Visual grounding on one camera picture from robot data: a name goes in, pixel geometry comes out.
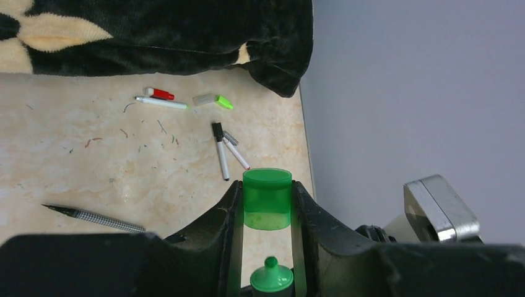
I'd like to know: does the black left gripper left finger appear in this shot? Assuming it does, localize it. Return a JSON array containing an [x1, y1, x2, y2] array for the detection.
[[1, 181, 243, 296]]

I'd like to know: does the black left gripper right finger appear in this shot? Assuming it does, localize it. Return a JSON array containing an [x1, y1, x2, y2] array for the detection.
[[291, 181, 524, 296]]

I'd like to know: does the black marker with green tip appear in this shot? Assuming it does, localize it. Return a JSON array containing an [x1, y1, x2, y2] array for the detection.
[[250, 256, 294, 297]]

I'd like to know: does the grey checkered pen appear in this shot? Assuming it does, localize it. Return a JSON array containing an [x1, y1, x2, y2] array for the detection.
[[42, 204, 146, 233]]

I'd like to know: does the white pen with green tip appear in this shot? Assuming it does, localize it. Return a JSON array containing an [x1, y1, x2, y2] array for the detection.
[[135, 96, 189, 110]]

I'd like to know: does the white pen with red cap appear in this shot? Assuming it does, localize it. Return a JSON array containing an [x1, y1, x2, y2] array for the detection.
[[144, 87, 175, 101]]

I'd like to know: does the white marker with red tip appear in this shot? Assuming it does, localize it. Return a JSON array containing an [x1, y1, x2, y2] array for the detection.
[[223, 131, 251, 170]]

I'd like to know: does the white marker with black cap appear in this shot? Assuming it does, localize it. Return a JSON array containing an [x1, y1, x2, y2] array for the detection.
[[211, 123, 230, 181]]

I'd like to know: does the clear highlighter with green cap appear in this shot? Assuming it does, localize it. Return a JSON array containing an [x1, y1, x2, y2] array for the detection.
[[193, 93, 233, 110]]

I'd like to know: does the black pillow with beige flowers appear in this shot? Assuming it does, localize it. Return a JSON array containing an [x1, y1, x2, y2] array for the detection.
[[1, 1, 314, 98]]

